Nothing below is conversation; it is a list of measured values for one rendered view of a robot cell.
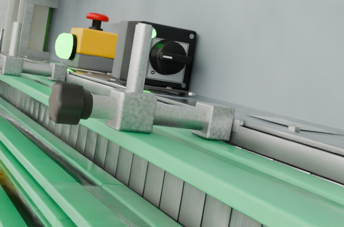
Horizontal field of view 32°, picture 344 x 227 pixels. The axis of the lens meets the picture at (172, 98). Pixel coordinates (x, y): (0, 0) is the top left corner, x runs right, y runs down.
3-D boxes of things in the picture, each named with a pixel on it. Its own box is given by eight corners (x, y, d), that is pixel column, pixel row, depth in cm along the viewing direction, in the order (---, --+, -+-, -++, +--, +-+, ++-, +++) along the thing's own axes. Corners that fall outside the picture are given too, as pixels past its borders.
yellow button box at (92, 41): (104, 71, 109) (64, 65, 106) (110, 31, 109) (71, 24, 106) (116, 74, 103) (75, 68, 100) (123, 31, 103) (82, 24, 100)
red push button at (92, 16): (81, 30, 105) (84, 11, 105) (102, 34, 107) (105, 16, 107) (87, 30, 102) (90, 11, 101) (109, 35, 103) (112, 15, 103)
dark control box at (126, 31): (165, 86, 85) (110, 78, 81) (174, 30, 84) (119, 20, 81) (191, 92, 77) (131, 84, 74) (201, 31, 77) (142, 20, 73)
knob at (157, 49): (178, 76, 76) (190, 79, 73) (146, 72, 74) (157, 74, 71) (184, 42, 76) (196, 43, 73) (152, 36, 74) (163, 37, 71)
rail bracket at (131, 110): (212, 136, 46) (42, 117, 40) (228, 42, 46) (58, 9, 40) (239, 145, 42) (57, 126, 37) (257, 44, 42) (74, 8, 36)
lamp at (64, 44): (67, 59, 105) (50, 56, 104) (71, 33, 105) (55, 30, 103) (74, 61, 101) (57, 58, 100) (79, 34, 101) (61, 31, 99)
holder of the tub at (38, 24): (29, 89, 163) (1, 85, 160) (45, -10, 162) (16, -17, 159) (44, 96, 148) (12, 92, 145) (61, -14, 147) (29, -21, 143)
